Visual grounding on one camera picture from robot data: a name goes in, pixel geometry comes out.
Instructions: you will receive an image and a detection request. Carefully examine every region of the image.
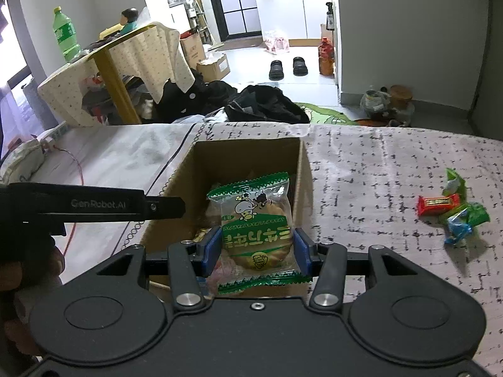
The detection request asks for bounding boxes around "green cookie packet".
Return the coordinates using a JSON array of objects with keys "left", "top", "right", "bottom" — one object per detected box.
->
[{"left": 207, "top": 172, "right": 312, "bottom": 294}]

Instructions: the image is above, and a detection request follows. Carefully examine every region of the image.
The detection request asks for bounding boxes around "small green candy wrapper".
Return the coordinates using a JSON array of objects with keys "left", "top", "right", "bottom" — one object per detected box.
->
[{"left": 442, "top": 168, "right": 466, "bottom": 200}]

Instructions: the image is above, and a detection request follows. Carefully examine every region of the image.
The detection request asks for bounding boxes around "green candy packet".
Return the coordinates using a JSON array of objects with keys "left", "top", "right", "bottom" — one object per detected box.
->
[{"left": 439, "top": 203, "right": 490, "bottom": 227}]

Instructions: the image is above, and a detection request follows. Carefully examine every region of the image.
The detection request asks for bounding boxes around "left hand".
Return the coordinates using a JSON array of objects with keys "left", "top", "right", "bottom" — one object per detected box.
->
[{"left": 1, "top": 236, "right": 65, "bottom": 356}]

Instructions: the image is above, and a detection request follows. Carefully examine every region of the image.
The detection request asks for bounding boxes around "brown cardboard box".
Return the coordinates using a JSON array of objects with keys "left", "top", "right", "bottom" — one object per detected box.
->
[{"left": 141, "top": 138, "right": 312, "bottom": 300}]

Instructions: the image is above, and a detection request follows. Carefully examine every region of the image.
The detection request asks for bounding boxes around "red candy bar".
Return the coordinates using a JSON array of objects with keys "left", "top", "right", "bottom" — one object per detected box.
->
[{"left": 417, "top": 194, "right": 461, "bottom": 217}]

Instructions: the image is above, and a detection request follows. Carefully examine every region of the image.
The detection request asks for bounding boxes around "patterned white bed sheet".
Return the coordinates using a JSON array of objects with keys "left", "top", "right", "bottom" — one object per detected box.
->
[{"left": 34, "top": 123, "right": 502, "bottom": 376}]

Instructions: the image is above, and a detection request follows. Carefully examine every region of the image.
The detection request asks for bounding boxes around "blue snack wrapper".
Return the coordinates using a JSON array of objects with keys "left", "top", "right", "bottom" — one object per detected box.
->
[{"left": 445, "top": 213, "right": 473, "bottom": 245}]

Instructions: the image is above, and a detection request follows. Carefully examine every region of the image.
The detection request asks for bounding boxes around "green cartoon rug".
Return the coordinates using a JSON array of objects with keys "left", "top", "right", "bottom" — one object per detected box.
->
[{"left": 297, "top": 102, "right": 357, "bottom": 126}]

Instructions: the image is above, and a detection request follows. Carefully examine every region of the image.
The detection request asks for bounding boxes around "black clothes pile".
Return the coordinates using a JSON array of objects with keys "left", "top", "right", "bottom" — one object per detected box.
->
[{"left": 153, "top": 80, "right": 309, "bottom": 124}]

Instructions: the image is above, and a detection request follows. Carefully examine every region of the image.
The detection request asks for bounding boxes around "grey plastic bag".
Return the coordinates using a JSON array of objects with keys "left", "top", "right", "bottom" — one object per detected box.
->
[{"left": 360, "top": 89, "right": 390, "bottom": 120}]

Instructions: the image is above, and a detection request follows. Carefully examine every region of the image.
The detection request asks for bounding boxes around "green soda bottle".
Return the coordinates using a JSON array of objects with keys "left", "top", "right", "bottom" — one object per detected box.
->
[{"left": 53, "top": 6, "right": 81, "bottom": 63}]

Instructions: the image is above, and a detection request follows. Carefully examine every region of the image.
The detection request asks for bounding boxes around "brown wicker basket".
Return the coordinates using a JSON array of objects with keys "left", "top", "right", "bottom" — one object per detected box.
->
[{"left": 390, "top": 84, "right": 413, "bottom": 110}]

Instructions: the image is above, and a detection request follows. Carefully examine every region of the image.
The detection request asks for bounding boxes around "dotted white cloth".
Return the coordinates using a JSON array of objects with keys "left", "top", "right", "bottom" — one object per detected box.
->
[{"left": 37, "top": 22, "right": 194, "bottom": 127}]

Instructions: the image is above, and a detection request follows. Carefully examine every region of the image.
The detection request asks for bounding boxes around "small cardboard box floor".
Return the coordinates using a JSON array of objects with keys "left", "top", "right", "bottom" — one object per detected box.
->
[{"left": 196, "top": 52, "right": 230, "bottom": 83}]

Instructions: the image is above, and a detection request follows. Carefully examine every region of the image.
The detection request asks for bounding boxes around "right black slipper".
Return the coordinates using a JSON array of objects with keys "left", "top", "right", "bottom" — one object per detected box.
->
[{"left": 292, "top": 57, "right": 309, "bottom": 77}]

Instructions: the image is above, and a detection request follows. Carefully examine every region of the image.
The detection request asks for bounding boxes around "black slipper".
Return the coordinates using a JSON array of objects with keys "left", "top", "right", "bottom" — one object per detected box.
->
[
  {"left": 268, "top": 60, "right": 284, "bottom": 81},
  {"left": 292, "top": 57, "right": 309, "bottom": 77}
]

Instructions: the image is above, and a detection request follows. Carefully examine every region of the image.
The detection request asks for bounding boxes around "left black slipper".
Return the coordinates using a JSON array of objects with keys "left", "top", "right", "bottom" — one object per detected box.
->
[{"left": 268, "top": 60, "right": 284, "bottom": 81}]

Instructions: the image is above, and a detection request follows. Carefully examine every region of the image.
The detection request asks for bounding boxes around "orange drink bottle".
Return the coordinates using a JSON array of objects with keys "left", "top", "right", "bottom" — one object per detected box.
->
[{"left": 318, "top": 37, "right": 334, "bottom": 77}]

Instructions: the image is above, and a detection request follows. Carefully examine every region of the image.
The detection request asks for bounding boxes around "black spray bottle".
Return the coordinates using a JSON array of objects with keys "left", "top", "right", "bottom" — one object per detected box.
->
[{"left": 326, "top": 2, "right": 335, "bottom": 31}]

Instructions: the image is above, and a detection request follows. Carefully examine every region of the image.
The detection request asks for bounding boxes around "white kitchen cabinet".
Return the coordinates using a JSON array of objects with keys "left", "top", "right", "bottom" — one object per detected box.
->
[{"left": 256, "top": 0, "right": 334, "bottom": 40}]

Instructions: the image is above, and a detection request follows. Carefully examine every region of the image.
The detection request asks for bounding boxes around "red cable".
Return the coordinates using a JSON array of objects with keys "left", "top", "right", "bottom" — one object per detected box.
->
[{"left": 50, "top": 145, "right": 86, "bottom": 260}]

